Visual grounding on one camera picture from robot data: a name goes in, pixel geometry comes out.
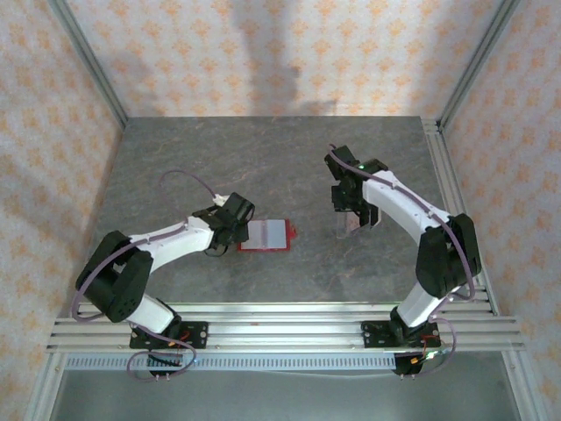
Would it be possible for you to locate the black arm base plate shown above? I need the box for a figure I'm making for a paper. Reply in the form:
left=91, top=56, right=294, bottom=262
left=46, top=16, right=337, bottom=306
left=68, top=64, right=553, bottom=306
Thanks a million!
left=129, top=321, right=209, bottom=351
left=360, top=319, right=439, bottom=350

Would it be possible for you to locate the clear acrylic card stand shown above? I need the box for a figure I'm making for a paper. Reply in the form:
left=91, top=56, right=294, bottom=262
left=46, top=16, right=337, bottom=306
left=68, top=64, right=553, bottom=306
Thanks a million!
left=334, top=203, right=381, bottom=241

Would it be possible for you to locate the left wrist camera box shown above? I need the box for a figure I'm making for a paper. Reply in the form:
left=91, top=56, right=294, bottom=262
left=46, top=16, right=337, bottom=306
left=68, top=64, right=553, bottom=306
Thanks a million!
left=213, top=191, right=256, bottom=222

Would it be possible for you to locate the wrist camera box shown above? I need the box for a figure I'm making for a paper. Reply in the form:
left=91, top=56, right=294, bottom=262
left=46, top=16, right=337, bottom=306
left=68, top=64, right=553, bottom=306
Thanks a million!
left=213, top=191, right=256, bottom=222
left=323, top=144, right=359, bottom=181

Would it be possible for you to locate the red card holder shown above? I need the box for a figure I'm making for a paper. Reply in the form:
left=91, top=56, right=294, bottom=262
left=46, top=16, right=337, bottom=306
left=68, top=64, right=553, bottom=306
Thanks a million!
left=237, top=218, right=298, bottom=254

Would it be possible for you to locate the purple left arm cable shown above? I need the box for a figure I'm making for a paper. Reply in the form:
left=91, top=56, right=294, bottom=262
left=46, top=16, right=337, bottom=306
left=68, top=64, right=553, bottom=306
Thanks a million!
left=72, top=169, right=219, bottom=383

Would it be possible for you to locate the aluminium corner post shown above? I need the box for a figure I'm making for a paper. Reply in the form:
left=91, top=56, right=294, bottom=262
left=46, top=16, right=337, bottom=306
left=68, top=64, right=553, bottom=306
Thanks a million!
left=46, top=0, right=129, bottom=129
left=437, top=0, right=522, bottom=128

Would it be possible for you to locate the slotted grey cable duct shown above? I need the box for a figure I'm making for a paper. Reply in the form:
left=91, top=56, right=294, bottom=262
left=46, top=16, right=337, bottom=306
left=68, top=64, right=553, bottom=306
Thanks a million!
left=64, top=354, right=398, bottom=373

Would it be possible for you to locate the aluminium frame leg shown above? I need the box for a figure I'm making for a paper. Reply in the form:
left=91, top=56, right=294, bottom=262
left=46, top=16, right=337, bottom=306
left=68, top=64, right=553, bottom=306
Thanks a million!
left=24, top=350, right=67, bottom=421
left=501, top=350, right=540, bottom=421

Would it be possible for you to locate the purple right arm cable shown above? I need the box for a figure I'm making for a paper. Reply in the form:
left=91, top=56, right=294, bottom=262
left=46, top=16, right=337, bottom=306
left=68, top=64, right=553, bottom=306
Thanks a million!
left=328, top=143, right=478, bottom=379

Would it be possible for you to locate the aluminium side rail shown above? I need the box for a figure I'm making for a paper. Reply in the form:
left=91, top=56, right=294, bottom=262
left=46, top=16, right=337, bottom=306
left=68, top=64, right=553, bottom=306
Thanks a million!
left=421, top=116, right=501, bottom=317

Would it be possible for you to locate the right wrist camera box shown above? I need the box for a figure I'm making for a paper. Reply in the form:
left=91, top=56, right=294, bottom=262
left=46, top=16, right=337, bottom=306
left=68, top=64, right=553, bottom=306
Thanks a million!
left=323, top=144, right=359, bottom=181

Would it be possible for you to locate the slim aluminium table-edge rail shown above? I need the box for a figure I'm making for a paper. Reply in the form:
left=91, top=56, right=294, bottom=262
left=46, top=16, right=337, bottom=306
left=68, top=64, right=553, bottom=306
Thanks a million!
left=69, top=301, right=501, bottom=318

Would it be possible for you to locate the arm control board with wires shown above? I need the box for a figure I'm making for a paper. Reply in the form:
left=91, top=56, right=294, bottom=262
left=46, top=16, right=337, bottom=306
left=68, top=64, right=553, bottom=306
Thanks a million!
left=392, top=348, right=452, bottom=378

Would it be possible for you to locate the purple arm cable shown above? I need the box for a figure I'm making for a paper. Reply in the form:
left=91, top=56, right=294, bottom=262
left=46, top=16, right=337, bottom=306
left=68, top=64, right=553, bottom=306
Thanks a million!
left=328, top=143, right=478, bottom=379
left=72, top=169, right=219, bottom=383

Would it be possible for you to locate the wide aluminium base rail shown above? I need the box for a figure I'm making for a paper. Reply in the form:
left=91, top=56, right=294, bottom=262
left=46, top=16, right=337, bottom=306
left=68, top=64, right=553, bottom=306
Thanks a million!
left=46, top=316, right=527, bottom=353

